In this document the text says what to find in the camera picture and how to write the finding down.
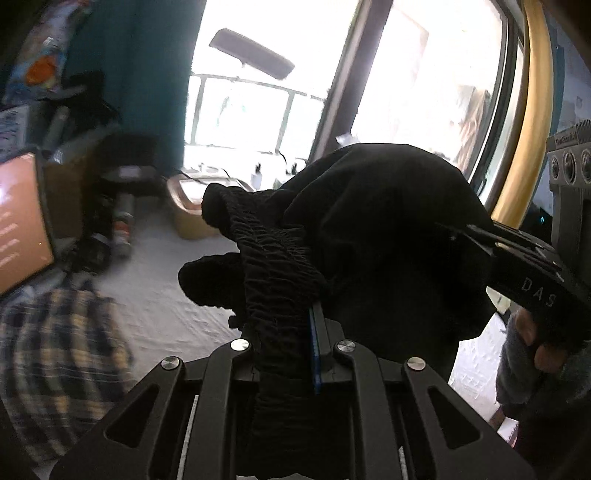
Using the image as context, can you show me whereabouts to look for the black pants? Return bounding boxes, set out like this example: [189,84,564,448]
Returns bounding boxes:
[177,142,498,480]

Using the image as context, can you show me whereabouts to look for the right hand in glove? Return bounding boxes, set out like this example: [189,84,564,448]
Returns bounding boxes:
[496,307,590,406]

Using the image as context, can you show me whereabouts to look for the yellow curtain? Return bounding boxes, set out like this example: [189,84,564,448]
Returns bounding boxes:
[492,1,554,228]

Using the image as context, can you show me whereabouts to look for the plaid checkered cloth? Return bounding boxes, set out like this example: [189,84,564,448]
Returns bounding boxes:
[1,280,134,466]

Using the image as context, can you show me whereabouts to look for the small spray can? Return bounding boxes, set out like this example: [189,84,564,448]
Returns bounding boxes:
[112,192,134,258]

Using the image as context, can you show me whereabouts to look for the tablet with orange screen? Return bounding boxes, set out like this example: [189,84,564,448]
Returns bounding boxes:
[0,152,55,296]

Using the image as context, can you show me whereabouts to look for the tan lidded storage box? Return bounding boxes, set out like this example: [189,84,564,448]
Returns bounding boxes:
[166,174,219,240]

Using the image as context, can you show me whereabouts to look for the black desk lamp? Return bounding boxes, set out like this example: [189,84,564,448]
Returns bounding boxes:
[209,28,294,80]

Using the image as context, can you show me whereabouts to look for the colourful snack bag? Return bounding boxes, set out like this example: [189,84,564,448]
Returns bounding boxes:
[2,1,95,107]

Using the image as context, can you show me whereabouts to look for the teal curtain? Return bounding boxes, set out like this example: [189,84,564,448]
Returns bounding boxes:
[64,1,206,173]

